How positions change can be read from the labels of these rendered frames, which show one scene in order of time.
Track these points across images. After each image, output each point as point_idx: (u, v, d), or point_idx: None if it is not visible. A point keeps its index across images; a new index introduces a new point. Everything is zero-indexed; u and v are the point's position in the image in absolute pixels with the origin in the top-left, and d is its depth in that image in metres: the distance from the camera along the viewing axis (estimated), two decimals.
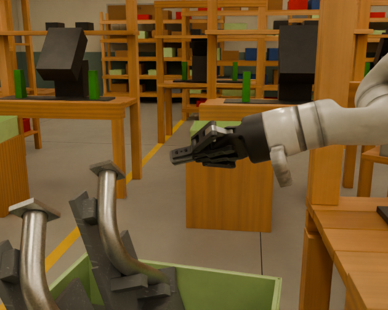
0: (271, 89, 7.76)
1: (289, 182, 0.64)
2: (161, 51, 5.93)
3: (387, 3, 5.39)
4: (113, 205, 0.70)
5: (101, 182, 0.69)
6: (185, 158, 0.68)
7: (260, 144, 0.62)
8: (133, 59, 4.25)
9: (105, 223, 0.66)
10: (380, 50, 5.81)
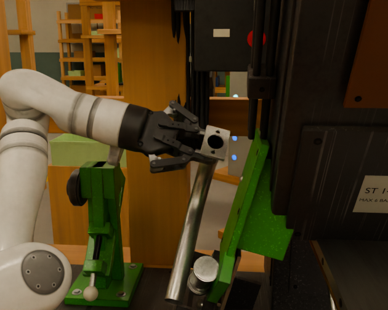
0: (222, 91, 7.42)
1: None
2: (88, 52, 5.59)
3: None
4: (204, 165, 0.72)
5: (215, 144, 0.71)
6: None
7: None
8: (28, 61, 3.91)
9: None
10: None
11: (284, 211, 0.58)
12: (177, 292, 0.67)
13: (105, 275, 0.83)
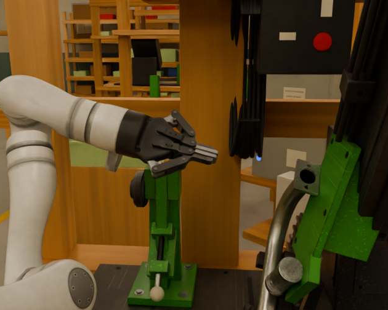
0: None
1: None
2: (98, 53, 5.60)
3: None
4: (291, 198, 0.72)
5: (303, 178, 0.70)
6: None
7: None
8: None
9: None
10: None
11: (371, 213, 0.59)
12: None
13: (169, 276, 0.83)
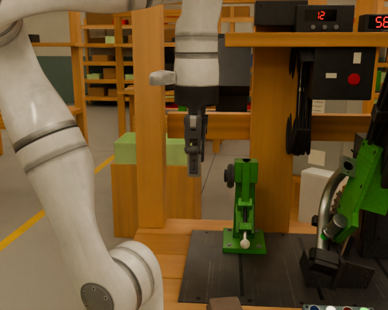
0: None
1: (149, 75, 0.69)
2: (120, 59, 6.02)
3: None
4: (335, 180, 1.14)
5: (344, 166, 1.13)
6: None
7: None
8: (77, 70, 4.34)
9: None
10: None
11: None
12: None
13: (250, 233, 1.26)
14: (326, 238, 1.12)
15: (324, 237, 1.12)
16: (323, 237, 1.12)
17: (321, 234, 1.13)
